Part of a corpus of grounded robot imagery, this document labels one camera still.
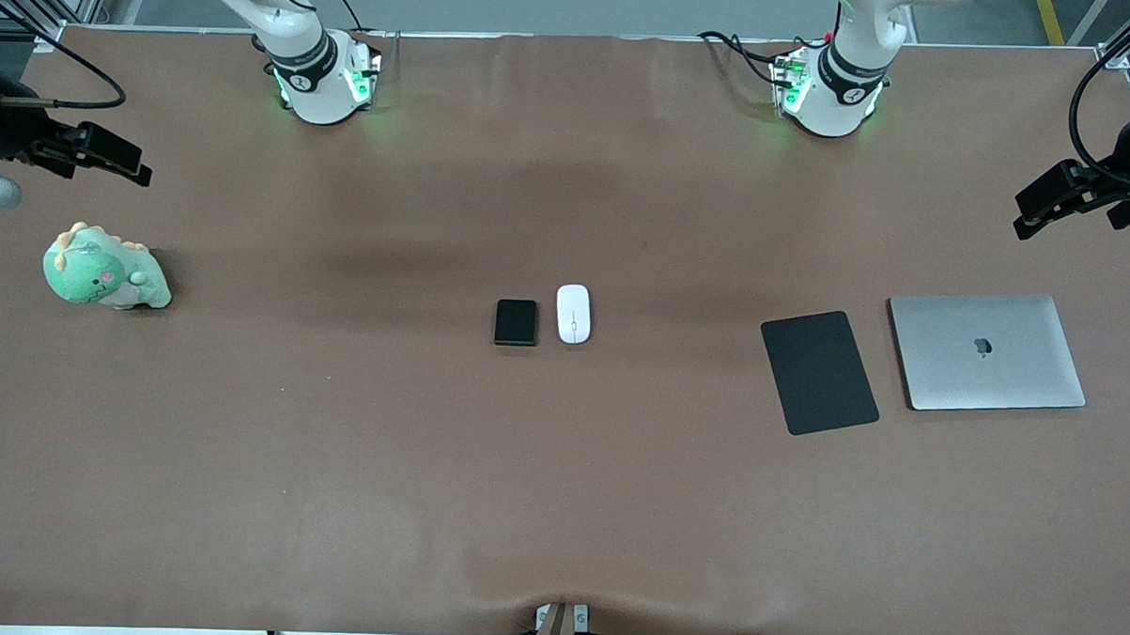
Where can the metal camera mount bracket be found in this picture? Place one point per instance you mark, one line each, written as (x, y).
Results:
(554, 632)

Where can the green dinosaur plush toy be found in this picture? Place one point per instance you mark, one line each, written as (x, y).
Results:
(87, 273)

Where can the black mouse pad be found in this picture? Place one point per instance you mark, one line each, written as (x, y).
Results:
(821, 378)

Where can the black phone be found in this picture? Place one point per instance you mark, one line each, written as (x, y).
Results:
(516, 322)

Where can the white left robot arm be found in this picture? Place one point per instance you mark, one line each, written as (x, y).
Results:
(830, 115)

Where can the large table cover mat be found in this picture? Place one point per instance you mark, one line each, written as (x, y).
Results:
(559, 496)

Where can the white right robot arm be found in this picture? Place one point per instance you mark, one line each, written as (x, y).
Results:
(319, 97)

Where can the white computer mouse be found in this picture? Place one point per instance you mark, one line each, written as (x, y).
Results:
(574, 313)

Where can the silver laptop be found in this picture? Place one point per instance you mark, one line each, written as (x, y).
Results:
(958, 369)

